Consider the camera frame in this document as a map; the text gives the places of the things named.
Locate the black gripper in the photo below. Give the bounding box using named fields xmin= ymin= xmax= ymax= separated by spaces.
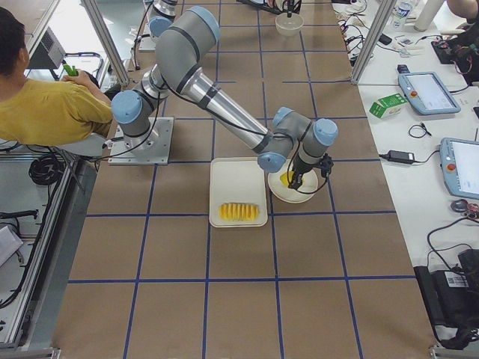
xmin=287 ymin=156 xmax=313 ymax=190

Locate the yellow lemon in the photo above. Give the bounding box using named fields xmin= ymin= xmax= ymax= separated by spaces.
xmin=280 ymin=171 xmax=292 ymax=187

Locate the white ceramic bowl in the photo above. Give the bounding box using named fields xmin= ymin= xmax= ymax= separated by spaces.
xmin=275 ymin=13 xmax=304 ymax=37

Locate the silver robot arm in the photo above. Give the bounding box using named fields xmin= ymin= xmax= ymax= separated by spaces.
xmin=143 ymin=1 xmax=302 ymax=38
xmin=112 ymin=6 xmax=338 ymax=191

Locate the cream round plate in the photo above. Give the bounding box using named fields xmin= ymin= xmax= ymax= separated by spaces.
xmin=267 ymin=159 xmax=319 ymax=203

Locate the cream rectangular tray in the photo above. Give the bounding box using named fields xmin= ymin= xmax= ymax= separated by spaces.
xmin=209 ymin=157 xmax=268 ymax=228

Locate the sliced yellow fruit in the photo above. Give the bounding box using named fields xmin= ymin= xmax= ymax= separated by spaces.
xmin=219 ymin=203 xmax=260 ymax=221

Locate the black smartphone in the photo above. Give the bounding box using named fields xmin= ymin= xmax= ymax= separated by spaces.
xmin=379 ymin=34 xmax=392 ymax=45

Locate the black power adapter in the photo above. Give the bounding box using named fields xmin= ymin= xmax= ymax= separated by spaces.
xmin=388 ymin=150 xmax=415 ymax=165

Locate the green white carton box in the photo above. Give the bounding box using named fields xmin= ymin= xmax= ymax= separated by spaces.
xmin=369 ymin=93 xmax=407 ymax=119

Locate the far blue teach pendant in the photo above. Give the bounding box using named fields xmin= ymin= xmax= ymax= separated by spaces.
xmin=397 ymin=72 xmax=461 ymax=115

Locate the blue teach pendant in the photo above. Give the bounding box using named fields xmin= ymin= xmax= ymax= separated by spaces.
xmin=439 ymin=138 xmax=478 ymax=200
xmin=397 ymin=72 xmax=461 ymax=115

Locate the near blue teach pendant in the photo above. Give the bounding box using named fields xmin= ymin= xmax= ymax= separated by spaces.
xmin=439 ymin=138 xmax=478 ymax=200

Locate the person in yellow shirt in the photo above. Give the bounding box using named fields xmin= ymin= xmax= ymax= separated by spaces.
xmin=1 ymin=7 xmax=113 ymax=146

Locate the aluminium frame post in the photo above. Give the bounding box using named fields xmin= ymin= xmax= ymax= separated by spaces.
xmin=351 ymin=0 xmax=395 ymax=85

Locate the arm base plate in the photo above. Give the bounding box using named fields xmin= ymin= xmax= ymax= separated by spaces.
xmin=108 ymin=117 xmax=174 ymax=165

